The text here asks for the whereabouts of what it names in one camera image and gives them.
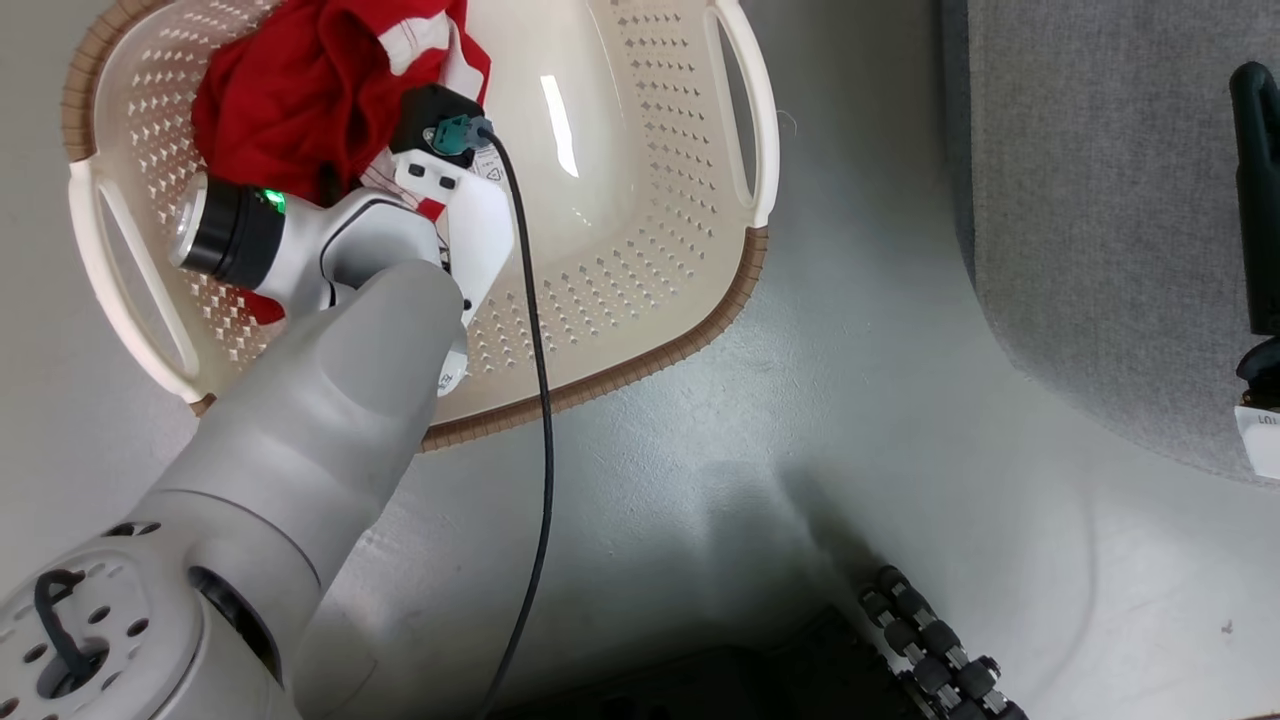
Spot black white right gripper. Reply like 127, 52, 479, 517
1228, 60, 1280, 411

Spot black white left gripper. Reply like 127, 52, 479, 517
168, 178, 449, 319

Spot red basketball jersey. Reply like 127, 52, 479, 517
190, 0, 493, 326

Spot grey fabric sofa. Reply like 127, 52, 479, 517
940, 0, 1280, 486

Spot cream laundry basket brown rim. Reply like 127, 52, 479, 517
60, 0, 781, 453

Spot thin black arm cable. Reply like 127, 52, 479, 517
470, 115, 557, 720

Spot short black looped cable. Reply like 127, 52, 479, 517
33, 568, 89, 683

